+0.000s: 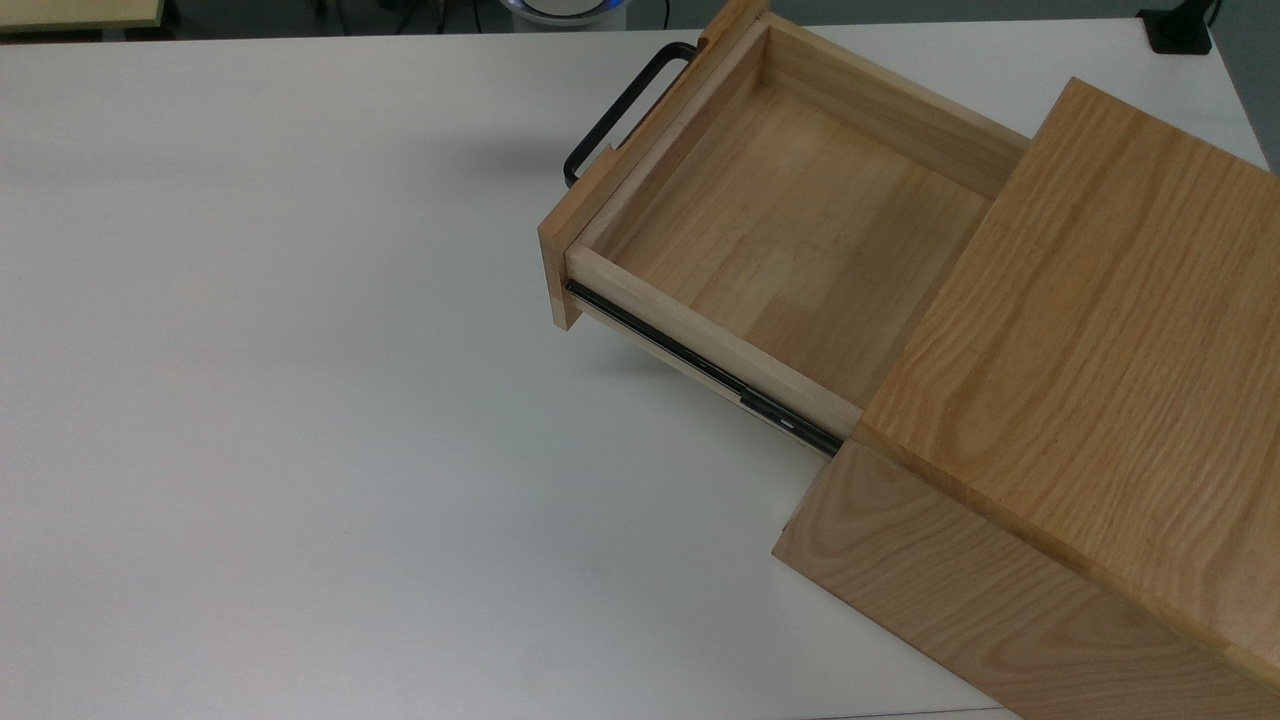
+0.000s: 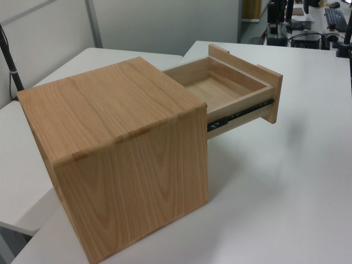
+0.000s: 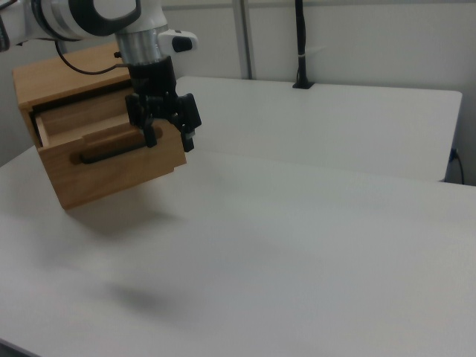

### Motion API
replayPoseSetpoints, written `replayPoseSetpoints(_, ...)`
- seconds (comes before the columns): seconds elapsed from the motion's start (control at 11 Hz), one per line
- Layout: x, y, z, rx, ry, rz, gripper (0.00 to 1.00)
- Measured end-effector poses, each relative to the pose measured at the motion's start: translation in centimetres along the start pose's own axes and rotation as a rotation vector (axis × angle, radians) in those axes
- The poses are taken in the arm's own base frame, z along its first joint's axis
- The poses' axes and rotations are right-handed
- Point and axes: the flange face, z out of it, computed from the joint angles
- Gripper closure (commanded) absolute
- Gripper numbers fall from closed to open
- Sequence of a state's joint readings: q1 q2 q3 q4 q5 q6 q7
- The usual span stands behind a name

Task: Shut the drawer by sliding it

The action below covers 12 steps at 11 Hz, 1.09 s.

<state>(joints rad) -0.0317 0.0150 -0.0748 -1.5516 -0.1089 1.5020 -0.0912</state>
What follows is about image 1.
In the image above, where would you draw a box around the black table clamp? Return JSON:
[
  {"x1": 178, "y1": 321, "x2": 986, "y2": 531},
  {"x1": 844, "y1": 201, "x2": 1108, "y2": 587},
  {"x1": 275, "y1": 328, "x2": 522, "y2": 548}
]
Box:
[{"x1": 1138, "y1": 0, "x2": 1216, "y2": 55}]

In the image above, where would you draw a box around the light wooden cabinet box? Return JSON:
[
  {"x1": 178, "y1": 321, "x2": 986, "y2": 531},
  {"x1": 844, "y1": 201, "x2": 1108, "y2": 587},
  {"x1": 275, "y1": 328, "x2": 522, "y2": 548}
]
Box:
[{"x1": 772, "y1": 77, "x2": 1280, "y2": 720}]

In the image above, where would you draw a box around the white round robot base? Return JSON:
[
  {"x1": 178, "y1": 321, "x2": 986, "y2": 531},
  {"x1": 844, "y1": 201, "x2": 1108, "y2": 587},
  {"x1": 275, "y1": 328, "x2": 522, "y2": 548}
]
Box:
[{"x1": 498, "y1": 0, "x2": 629, "y2": 29}]

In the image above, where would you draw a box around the yellowish side table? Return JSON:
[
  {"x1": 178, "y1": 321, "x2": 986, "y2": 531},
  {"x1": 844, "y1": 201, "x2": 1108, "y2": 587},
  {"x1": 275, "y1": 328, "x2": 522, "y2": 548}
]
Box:
[{"x1": 0, "y1": 0, "x2": 166, "y2": 33}]

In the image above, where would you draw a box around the light wooden drawer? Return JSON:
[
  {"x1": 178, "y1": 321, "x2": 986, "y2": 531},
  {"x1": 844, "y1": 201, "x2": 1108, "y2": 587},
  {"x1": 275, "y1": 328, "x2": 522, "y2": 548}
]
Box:
[{"x1": 538, "y1": 0, "x2": 1031, "y2": 442}]

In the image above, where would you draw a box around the black metal drawer handle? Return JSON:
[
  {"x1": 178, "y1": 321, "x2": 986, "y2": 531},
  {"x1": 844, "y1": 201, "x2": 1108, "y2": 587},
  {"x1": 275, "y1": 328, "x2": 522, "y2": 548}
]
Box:
[{"x1": 562, "y1": 42, "x2": 699, "y2": 189}]

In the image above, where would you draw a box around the black metal drawer slide rail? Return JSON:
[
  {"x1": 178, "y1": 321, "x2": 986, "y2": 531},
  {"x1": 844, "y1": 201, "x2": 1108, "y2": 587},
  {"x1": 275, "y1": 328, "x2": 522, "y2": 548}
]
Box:
[{"x1": 566, "y1": 280, "x2": 843, "y2": 458}]

